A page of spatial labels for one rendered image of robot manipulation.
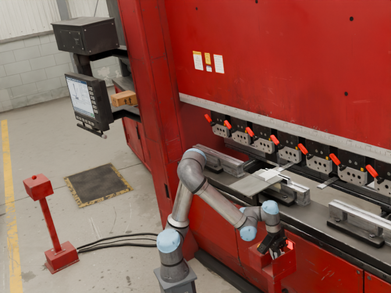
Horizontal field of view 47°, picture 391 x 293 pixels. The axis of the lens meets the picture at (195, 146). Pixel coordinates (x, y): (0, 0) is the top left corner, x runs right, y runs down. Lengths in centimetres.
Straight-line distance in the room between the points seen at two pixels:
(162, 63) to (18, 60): 613
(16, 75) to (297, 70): 729
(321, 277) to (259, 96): 104
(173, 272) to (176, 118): 129
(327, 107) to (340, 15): 44
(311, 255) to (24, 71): 733
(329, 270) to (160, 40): 176
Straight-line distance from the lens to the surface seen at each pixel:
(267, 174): 274
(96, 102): 307
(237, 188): 263
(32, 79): 912
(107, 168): 560
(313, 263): 262
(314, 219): 254
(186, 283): 239
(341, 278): 252
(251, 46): 251
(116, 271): 386
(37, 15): 897
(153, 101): 313
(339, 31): 210
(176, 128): 327
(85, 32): 302
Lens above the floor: 228
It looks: 23 degrees down
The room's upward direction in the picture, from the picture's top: 9 degrees counter-clockwise
